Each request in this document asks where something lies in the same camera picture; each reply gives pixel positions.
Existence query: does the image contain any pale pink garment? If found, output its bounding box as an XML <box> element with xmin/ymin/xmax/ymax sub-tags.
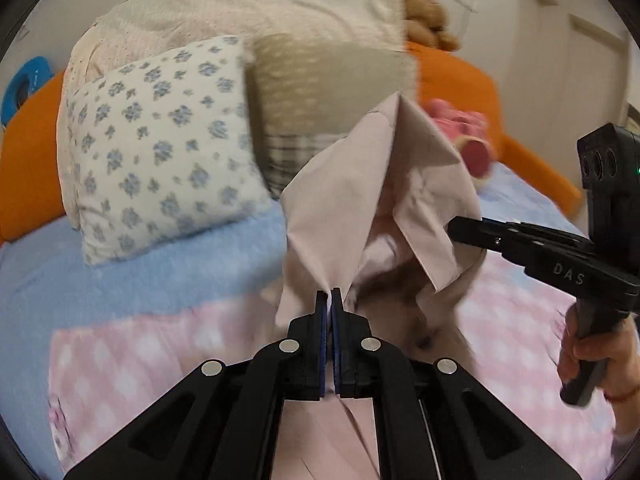
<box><xmin>273</xmin><ymin>90</ymin><xmax>487</xmax><ymax>480</ymax></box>

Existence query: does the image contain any person's right hand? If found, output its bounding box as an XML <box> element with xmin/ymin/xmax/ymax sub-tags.
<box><xmin>556</xmin><ymin>306</ymin><xmax>639</xmax><ymax>437</ymax></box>

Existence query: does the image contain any pink plush toy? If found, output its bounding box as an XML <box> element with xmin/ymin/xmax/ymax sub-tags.
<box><xmin>425</xmin><ymin>99</ymin><xmax>496</xmax><ymax>181</ymax></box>

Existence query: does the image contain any pink Hello Kitty blanket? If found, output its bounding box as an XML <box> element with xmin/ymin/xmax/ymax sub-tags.
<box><xmin>49</xmin><ymin>254</ymin><xmax>613</xmax><ymax>479</ymax></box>

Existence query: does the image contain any light blue quilted bedspread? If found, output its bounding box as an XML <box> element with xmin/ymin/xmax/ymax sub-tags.
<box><xmin>0</xmin><ymin>159</ymin><xmax>591</xmax><ymax>476</ymax></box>

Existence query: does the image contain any brown teddy bear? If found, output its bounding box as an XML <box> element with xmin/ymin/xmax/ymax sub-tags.
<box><xmin>404</xmin><ymin>0</ymin><xmax>460</xmax><ymax>52</ymax></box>

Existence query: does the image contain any beige patchwork pillow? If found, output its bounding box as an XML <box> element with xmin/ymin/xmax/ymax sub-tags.
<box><xmin>253</xmin><ymin>34</ymin><xmax>418</xmax><ymax>197</ymax></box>

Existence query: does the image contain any blue floral white pillow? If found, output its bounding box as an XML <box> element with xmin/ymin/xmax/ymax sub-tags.
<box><xmin>60</xmin><ymin>36</ymin><xmax>271</xmax><ymax>266</ymax></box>

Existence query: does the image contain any orange headboard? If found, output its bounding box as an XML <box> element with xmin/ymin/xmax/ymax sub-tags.
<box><xmin>1</xmin><ymin>42</ymin><xmax>582</xmax><ymax>242</ymax></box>

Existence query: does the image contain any blue round object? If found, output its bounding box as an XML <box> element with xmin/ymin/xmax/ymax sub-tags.
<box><xmin>1</xmin><ymin>56</ymin><xmax>53</xmax><ymax>127</ymax></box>

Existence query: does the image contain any cream lace pillow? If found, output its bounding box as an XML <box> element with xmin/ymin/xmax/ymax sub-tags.
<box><xmin>58</xmin><ymin>0</ymin><xmax>406</xmax><ymax>228</ymax></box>

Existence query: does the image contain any red wrist string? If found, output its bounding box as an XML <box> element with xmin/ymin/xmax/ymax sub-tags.
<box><xmin>602</xmin><ymin>383</ymin><xmax>640</xmax><ymax>403</ymax></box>

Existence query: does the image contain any black camera box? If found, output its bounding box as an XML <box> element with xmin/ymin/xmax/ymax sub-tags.
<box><xmin>577</xmin><ymin>122</ymin><xmax>639</xmax><ymax>264</ymax></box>

